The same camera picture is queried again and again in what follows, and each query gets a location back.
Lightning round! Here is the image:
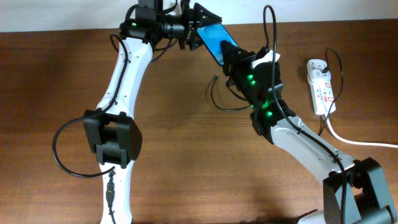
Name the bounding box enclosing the white power strip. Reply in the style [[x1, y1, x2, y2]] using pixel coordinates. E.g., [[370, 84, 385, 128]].
[[307, 59, 336, 116]]

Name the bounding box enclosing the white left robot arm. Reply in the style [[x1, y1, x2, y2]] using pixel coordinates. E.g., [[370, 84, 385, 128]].
[[83, 1, 222, 223]]

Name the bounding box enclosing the black charger cable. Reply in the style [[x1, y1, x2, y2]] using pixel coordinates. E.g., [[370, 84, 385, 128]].
[[210, 49, 344, 138]]

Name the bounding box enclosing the blue screen smartphone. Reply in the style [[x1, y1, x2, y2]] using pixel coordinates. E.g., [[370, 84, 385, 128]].
[[197, 23, 238, 67]]

